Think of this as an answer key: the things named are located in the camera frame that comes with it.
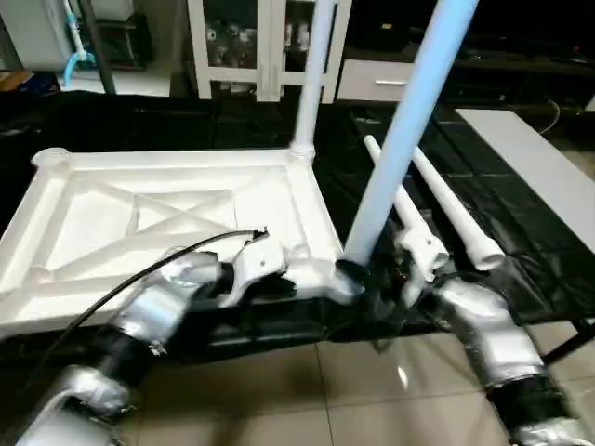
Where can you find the white plastic table top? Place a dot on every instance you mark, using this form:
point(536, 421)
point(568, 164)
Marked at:
point(149, 214)

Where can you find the dark equipment rack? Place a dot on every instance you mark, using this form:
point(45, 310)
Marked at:
point(125, 42)

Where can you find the white glass door cabinet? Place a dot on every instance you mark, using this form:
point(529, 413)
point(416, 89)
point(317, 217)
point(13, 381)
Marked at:
point(232, 46)

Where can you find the light blue plastic item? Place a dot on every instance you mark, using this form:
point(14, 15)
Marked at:
point(76, 51)

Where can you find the white plastic table leg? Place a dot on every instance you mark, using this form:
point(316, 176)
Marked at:
point(395, 186)
point(313, 74)
point(456, 209)
point(409, 121)

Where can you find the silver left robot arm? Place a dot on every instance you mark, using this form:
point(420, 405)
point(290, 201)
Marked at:
point(139, 325)

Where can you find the white flat panel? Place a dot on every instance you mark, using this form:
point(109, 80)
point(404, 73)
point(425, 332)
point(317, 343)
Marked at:
point(530, 158)

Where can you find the black work mat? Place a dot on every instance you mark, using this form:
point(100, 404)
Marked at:
point(186, 121)

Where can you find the grey metal pole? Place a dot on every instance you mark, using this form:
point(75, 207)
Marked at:
point(98, 46)

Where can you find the white drawer unit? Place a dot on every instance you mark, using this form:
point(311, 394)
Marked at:
point(372, 82)

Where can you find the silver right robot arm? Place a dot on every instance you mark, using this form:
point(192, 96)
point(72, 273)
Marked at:
point(493, 344)

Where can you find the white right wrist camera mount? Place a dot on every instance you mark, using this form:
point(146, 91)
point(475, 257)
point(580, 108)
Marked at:
point(420, 251)

